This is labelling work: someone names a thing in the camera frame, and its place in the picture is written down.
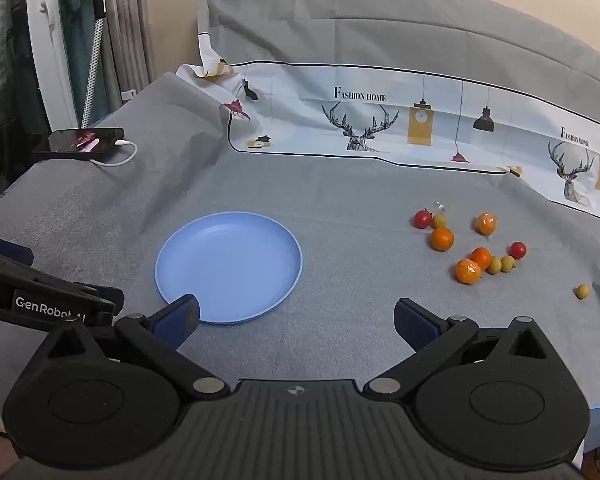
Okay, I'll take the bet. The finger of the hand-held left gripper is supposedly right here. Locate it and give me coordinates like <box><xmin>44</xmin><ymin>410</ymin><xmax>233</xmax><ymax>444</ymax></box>
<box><xmin>0</xmin><ymin>232</ymin><xmax>34</xmax><ymax>266</ymax></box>

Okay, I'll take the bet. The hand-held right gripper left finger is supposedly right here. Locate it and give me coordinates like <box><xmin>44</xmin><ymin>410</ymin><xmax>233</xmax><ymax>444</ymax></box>
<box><xmin>41</xmin><ymin>294</ymin><xmax>231</xmax><ymax>401</ymax></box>

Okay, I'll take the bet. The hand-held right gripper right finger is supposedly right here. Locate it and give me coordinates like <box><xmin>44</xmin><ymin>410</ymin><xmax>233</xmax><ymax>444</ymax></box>
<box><xmin>362</xmin><ymin>297</ymin><xmax>551</xmax><ymax>401</ymax></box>

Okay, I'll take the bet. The blue plate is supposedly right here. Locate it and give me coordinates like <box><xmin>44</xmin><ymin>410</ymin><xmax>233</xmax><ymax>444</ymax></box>
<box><xmin>154</xmin><ymin>211</ymin><xmax>304</xmax><ymax>325</ymax></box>

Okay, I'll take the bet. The black smartphone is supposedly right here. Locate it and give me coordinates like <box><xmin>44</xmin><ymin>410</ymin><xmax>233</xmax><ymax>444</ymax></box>
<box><xmin>32</xmin><ymin>127</ymin><xmax>126</xmax><ymax>162</ymax></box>

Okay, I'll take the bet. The teal curtain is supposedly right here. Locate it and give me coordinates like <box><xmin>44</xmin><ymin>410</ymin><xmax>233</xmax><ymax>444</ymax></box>
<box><xmin>57</xmin><ymin>0</ymin><xmax>98</xmax><ymax>126</ymax></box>

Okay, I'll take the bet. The white printed cloth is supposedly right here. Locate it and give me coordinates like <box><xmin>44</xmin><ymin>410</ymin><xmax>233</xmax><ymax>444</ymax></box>
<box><xmin>174</xmin><ymin>29</ymin><xmax>600</xmax><ymax>221</ymax></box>

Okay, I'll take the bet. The grey curtain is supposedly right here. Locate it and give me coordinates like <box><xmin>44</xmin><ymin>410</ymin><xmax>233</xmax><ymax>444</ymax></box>
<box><xmin>102</xmin><ymin>0</ymin><xmax>157</xmax><ymax>111</ymax></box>

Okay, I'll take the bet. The white charging cable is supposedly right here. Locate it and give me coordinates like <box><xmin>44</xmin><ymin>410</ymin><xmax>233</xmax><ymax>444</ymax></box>
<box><xmin>91</xmin><ymin>139</ymin><xmax>138</xmax><ymax>167</ymax></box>

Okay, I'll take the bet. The white door frame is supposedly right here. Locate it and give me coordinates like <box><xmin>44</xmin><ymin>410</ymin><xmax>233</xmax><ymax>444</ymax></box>
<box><xmin>24</xmin><ymin>0</ymin><xmax>81</xmax><ymax>131</ymax></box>

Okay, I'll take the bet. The dotted pole with black handle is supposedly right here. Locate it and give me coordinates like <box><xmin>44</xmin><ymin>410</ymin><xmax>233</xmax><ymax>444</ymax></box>
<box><xmin>80</xmin><ymin>0</ymin><xmax>108</xmax><ymax>129</ymax></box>

